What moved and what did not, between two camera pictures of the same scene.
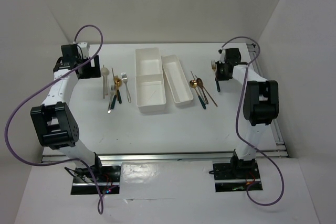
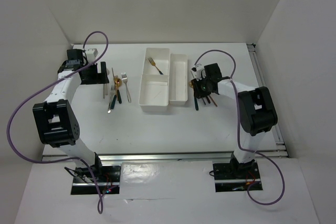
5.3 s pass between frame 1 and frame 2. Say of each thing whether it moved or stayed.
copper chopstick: stayed
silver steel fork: stayed
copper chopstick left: stayed
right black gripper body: moved
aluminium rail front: stayed
